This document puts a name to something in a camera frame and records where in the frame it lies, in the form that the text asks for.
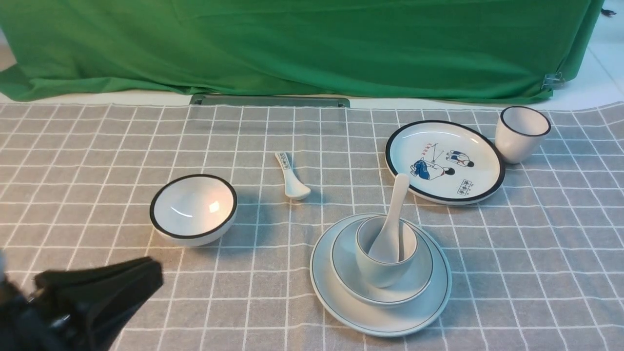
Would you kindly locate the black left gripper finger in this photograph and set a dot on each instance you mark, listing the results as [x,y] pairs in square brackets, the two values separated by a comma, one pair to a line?
[87,309]

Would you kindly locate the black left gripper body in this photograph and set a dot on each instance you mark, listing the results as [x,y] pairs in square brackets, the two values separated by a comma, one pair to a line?
[40,322]

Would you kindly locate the pale green shallow bowl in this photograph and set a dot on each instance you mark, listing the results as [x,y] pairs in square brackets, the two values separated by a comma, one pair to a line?
[419,278]

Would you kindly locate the pale green ceramic cup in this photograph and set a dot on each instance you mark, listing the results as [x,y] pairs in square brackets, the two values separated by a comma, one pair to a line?
[381,274]

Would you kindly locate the plain white ceramic spoon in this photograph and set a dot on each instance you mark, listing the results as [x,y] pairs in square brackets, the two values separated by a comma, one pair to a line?
[386,246]

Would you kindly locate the black-rimmed white bowl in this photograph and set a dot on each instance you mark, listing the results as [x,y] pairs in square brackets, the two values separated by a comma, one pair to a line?
[194,210]

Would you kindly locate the white spoon with print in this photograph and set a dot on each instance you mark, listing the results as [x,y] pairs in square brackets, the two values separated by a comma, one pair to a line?
[293,187]

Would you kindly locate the large pale green plate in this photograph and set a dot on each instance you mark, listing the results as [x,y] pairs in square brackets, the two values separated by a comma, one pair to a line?
[396,311]

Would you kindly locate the grey metal table channel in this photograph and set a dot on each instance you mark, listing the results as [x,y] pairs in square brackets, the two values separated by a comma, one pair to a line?
[268,101]

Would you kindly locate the black-rimmed illustrated plate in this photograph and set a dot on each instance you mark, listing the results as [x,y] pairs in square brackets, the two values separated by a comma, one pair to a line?
[446,163]

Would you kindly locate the black-rimmed white cup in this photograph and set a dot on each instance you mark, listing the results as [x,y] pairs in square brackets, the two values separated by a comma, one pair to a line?
[519,133]

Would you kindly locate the green backdrop cloth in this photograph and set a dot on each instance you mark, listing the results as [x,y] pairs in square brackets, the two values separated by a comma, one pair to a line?
[474,51]

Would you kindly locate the metal clip on backdrop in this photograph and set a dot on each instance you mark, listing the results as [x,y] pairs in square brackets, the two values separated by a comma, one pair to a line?
[553,81]

